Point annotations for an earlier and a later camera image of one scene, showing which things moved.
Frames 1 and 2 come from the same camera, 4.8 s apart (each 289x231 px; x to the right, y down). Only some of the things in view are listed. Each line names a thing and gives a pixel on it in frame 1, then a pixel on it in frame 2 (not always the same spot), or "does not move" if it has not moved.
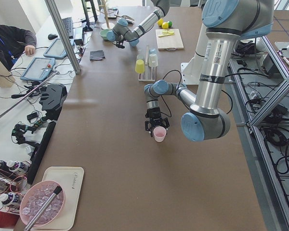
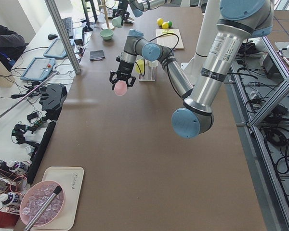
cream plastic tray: (72, 178) does not move
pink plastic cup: (159, 133) -> (120, 87)
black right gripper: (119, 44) -> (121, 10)
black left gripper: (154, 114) -> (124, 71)
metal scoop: (129, 19) does not move
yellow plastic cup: (139, 66) does not move
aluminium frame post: (53, 8) does not move
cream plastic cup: (152, 60) does not move
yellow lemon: (160, 21) does not move
